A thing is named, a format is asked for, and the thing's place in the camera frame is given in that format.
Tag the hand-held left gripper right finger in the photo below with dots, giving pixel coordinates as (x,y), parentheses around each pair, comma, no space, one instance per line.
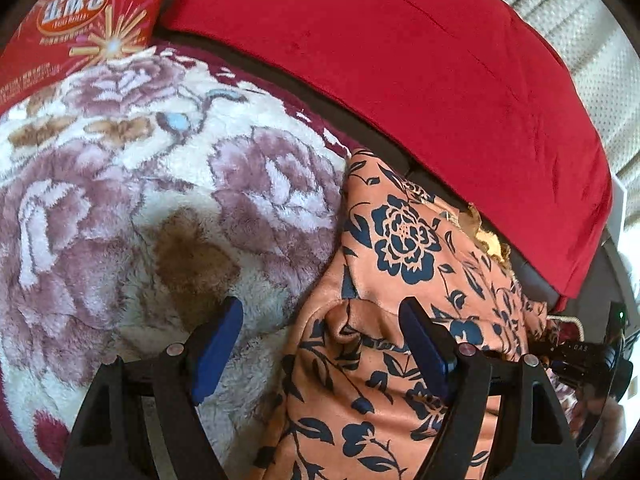
(422,345)

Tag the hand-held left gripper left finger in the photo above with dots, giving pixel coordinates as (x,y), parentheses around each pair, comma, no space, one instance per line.
(220,350)

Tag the orange floral garment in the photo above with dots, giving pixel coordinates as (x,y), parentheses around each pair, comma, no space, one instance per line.
(400,230)

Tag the dark brown sofa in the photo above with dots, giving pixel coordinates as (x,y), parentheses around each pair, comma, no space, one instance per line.
(535,270)

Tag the white ledge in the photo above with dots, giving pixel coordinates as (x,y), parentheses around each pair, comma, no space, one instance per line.
(620,200)

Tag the floral plush blanket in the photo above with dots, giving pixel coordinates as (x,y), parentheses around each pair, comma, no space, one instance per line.
(150,160)

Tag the red velvet cloth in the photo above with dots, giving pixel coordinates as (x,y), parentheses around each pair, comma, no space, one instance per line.
(400,60)

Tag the white curtain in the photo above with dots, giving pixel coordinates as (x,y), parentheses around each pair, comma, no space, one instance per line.
(575,25)

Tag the red printed pillow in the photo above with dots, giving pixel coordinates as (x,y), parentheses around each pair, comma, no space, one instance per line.
(75,20)

